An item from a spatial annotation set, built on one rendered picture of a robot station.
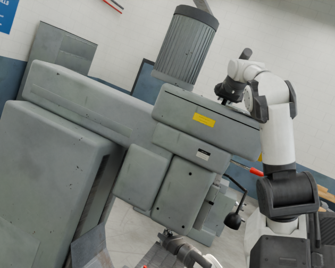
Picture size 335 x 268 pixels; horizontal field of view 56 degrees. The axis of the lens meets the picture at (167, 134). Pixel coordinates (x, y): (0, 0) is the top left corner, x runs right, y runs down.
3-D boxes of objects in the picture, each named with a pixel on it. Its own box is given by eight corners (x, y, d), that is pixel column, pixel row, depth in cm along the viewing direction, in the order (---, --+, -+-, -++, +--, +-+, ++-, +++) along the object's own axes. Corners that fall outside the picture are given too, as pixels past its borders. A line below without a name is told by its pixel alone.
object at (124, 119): (179, 160, 154) (195, 123, 151) (166, 168, 133) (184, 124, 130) (48, 99, 174) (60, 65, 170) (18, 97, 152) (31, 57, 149)
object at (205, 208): (201, 228, 144) (219, 187, 140) (200, 232, 140) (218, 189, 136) (193, 224, 145) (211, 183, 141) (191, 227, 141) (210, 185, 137)
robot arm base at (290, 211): (323, 223, 88) (304, 204, 99) (323, 181, 85) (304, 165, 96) (269, 230, 88) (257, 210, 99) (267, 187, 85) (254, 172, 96)
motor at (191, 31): (195, 93, 149) (222, 27, 144) (185, 90, 130) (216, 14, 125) (158, 78, 154) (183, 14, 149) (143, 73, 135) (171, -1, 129)
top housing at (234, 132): (257, 156, 146) (271, 123, 143) (256, 165, 121) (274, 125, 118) (166, 116, 157) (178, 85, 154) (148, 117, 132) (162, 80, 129)
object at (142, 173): (163, 200, 159) (183, 153, 155) (147, 215, 136) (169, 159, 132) (131, 183, 164) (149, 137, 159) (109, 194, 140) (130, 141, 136)
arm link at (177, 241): (183, 230, 149) (202, 245, 141) (175, 248, 150) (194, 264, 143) (166, 234, 139) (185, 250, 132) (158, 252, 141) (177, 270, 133)
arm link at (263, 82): (236, 66, 103) (253, 78, 85) (267, 61, 103) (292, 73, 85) (237, 97, 107) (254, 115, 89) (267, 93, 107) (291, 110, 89)
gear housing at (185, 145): (228, 167, 149) (237, 148, 147) (222, 176, 126) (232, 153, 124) (165, 138, 157) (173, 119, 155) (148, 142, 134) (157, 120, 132)
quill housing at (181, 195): (194, 224, 153) (221, 165, 148) (185, 240, 133) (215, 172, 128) (160, 206, 158) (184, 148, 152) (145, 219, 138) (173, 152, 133)
